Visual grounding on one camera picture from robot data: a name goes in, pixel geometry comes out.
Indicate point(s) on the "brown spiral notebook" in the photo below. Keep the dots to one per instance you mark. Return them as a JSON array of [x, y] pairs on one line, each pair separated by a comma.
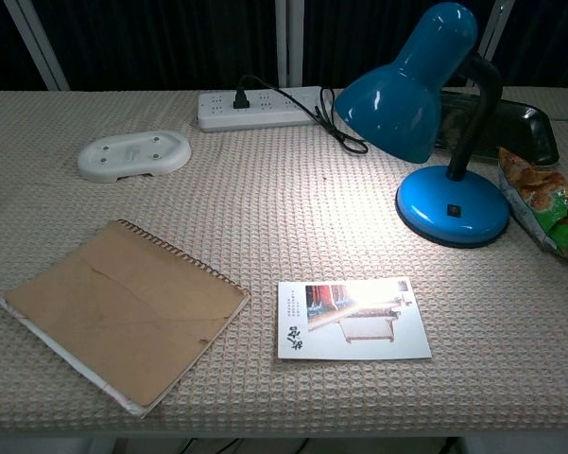
[[127, 307]]

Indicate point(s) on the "white metal frame post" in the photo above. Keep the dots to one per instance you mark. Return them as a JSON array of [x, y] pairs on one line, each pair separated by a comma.
[[288, 42], [35, 42], [493, 33]]

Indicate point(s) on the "green snack bag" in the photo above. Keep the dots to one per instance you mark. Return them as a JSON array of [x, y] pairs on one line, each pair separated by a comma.
[[543, 198]]

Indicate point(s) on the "blue desk lamp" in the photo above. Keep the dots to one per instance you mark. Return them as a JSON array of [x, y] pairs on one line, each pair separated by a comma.
[[392, 101]]

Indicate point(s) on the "black glossy tray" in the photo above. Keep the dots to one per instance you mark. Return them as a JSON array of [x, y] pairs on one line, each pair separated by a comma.
[[524, 127]]

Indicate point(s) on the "white oval plastic base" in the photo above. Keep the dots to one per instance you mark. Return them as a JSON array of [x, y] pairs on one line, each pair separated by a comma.
[[132, 156]]

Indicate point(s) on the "printed postcard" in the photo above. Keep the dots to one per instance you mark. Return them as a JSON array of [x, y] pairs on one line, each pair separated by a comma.
[[354, 321]]

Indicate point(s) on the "beige waffle tablecloth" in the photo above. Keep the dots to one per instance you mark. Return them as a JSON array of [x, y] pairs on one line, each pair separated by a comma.
[[283, 227]]

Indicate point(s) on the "white power strip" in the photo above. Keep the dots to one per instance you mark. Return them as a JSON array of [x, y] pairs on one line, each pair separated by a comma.
[[260, 113]]

